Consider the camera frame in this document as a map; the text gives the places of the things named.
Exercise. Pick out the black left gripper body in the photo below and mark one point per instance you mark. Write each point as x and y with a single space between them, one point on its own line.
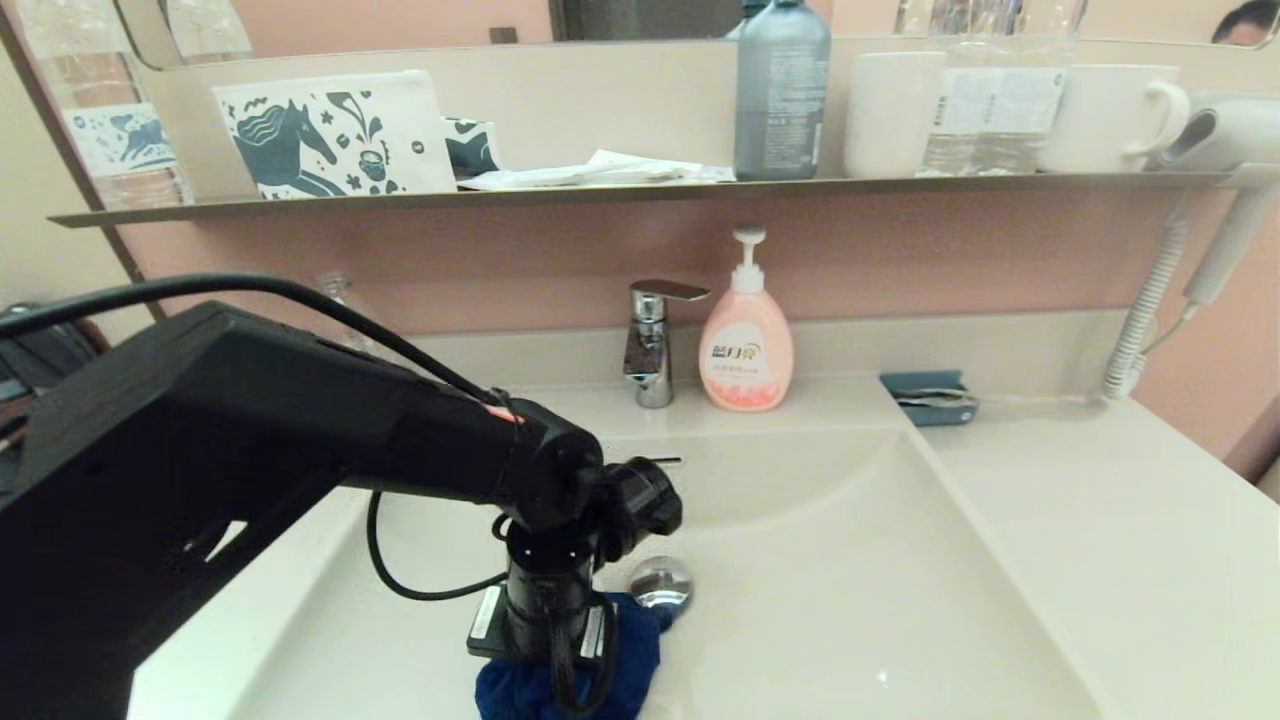
525 630

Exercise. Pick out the blue terry cleaning cloth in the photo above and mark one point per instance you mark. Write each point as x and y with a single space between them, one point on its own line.
630 660

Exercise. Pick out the chrome faucet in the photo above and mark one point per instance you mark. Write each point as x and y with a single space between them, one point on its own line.
650 350

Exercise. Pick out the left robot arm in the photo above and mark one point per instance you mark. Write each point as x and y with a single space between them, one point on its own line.
250 430

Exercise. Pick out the white ceramic sink basin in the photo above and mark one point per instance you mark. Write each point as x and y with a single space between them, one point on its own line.
850 600

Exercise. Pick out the chrome drain stopper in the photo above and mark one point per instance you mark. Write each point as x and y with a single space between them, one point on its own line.
665 580

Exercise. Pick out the pink soap pump bottle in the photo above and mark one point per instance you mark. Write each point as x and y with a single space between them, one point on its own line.
745 350

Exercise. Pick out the slim clear plastic water bottle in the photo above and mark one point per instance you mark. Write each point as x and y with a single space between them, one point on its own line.
335 290

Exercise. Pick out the white paper packets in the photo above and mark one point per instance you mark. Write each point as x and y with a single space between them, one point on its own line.
605 170

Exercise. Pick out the blue plastic holder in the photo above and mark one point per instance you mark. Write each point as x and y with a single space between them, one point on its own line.
922 383

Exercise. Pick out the silver metal clip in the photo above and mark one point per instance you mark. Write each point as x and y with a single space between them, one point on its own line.
938 398

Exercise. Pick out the small horse print pouch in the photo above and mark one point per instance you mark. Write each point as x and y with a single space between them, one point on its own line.
472 148

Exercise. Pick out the large horse print pouch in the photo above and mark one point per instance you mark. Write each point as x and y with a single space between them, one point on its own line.
330 135

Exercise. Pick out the grey plastic bottle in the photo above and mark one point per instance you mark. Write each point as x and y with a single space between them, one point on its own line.
782 100

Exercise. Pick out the clear bottle horse print label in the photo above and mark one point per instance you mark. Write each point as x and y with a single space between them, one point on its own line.
110 135

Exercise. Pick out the white hair dryer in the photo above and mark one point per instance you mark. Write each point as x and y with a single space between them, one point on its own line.
1235 135

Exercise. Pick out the metal wall shelf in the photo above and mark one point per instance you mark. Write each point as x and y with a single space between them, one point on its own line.
640 192

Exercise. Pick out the wall mirror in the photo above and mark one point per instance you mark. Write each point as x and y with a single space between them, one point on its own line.
400 20

